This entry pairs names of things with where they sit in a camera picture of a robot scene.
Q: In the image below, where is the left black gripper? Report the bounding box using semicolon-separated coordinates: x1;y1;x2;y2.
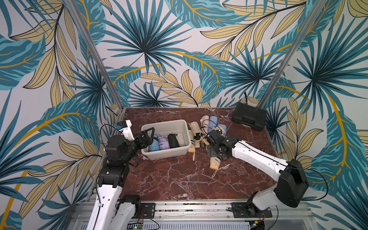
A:
121;126;154;164

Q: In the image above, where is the light blue umbrella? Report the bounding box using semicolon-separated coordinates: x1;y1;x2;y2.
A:
149;135;160;152

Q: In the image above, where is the lavender umbrella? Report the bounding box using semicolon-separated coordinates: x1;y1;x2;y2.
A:
158;134;170;150

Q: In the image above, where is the beige plastic storage box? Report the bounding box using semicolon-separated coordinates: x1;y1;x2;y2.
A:
141;119;192;160

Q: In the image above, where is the black umbrella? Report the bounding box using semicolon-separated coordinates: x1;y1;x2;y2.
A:
167;134;180;149

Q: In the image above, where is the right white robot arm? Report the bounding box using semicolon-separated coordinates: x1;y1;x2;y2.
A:
205;130;309;218

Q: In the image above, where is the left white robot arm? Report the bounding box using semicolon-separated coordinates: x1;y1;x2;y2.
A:
87;127;155;230

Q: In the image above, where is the tan folded umbrella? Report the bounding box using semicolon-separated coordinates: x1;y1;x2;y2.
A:
213;124;227;137

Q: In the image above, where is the blue folded umbrella back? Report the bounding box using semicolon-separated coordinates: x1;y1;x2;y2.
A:
209;116;219;132

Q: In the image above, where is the beige umbrella by box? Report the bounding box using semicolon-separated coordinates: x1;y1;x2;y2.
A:
188;121;204;140

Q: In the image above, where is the pink folded umbrella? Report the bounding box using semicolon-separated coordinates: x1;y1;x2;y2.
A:
200;115;210;136

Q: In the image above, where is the black plastic tool case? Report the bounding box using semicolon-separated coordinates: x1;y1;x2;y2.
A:
232;103;267;131

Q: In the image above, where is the green circuit board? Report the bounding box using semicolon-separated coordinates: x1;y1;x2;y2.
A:
126;222;144;230

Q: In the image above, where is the left aluminium corner post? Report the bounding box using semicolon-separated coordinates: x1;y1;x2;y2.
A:
64;0;124;110

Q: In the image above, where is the aluminium corner post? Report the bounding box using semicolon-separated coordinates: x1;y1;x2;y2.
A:
64;0;124;110
257;0;327;109

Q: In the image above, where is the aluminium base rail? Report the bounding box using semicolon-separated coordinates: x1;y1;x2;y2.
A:
67;199;317;230

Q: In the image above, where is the right aluminium corner post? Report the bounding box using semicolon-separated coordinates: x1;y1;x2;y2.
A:
257;0;327;109

